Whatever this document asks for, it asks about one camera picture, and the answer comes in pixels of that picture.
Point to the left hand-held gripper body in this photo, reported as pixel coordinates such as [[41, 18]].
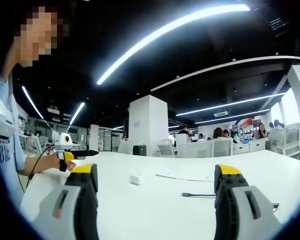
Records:
[[63, 143]]

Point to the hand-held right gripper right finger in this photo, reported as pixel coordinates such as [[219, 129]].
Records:
[[240, 205]]

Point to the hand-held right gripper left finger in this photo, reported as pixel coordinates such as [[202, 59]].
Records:
[[77, 205]]

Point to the white charger adapter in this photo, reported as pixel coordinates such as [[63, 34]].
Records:
[[137, 180]]

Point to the white desk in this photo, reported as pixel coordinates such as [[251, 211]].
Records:
[[152, 212]]

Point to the person's left hand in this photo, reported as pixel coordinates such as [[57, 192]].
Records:
[[71, 165]]

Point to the straight ceiling light strip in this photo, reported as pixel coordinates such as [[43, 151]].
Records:
[[230, 103], [232, 116], [32, 102], [77, 113]]

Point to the small silver object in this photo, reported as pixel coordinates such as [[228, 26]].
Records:
[[276, 207]]

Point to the person's torso in blue shirt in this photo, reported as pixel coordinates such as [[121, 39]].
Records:
[[17, 147]]

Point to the black box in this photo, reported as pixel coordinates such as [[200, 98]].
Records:
[[139, 150]]

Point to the white office chair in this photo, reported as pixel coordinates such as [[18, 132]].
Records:
[[165, 150], [223, 148]]

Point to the white power strip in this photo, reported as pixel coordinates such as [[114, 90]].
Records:
[[185, 177]]

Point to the white chest-worn device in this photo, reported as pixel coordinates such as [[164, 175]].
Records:
[[4, 125]]

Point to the white square pillar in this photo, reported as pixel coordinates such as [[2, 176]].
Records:
[[148, 125]]

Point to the ceiling air vent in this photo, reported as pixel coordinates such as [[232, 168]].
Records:
[[220, 114]]

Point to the long curved ceiling light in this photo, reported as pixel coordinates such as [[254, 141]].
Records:
[[165, 30]]

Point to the ceiling-hung monitor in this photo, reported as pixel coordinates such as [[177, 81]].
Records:
[[277, 24]]

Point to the white curved ceiling rail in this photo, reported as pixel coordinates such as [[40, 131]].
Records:
[[227, 65]]

